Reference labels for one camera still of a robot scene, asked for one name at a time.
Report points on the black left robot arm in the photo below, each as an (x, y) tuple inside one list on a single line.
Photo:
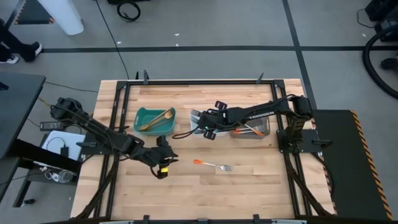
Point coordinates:
[(93, 130)]

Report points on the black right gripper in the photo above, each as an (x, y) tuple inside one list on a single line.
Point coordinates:
[(217, 119)]

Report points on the grey translucent plastic bin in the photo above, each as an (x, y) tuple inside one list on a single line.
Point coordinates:
[(248, 136)]

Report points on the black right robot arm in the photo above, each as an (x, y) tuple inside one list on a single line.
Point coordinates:
[(261, 113)]

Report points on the white cylindrical post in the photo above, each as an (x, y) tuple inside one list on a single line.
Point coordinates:
[(62, 15)]

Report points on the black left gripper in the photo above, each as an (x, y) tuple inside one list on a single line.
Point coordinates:
[(155, 155)]

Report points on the small black charger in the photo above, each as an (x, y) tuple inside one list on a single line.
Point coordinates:
[(64, 151)]

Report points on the black stand beam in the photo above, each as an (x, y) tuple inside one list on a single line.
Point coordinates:
[(43, 154)]

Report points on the person's shoe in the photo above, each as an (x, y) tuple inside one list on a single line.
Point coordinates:
[(31, 51), (9, 59)]

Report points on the white plastic bin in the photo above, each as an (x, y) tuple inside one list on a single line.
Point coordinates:
[(192, 129)]

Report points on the black hazard-edged platform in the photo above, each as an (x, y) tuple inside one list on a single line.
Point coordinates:
[(351, 171)]

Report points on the person's leg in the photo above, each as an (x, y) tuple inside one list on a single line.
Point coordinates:
[(12, 40)]

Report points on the black table clamp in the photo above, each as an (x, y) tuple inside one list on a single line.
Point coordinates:
[(145, 77), (256, 219), (145, 219), (259, 79)]

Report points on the black equipment case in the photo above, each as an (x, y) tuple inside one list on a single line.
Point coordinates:
[(385, 12)]

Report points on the black hazard-striped floor mat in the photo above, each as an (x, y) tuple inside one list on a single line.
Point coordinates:
[(31, 12)]

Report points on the black aluminium table frame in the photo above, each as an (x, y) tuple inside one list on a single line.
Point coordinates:
[(202, 82)]

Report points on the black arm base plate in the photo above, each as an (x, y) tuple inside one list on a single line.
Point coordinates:
[(314, 146), (93, 151)]

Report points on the clear glass jar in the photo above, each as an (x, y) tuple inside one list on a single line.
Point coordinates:
[(65, 176)]

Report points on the black desk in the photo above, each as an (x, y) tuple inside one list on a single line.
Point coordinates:
[(18, 109)]

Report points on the yellow gripper label tag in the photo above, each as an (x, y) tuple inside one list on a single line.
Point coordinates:
[(164, 170)]

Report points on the orange and black tool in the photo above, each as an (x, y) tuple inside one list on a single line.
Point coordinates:
[(388, 63)]

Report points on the teal plastic bin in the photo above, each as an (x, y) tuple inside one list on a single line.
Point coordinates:
[(140, 118)]

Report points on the white paper sheet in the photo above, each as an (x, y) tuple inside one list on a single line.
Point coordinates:
[(74, 140)]

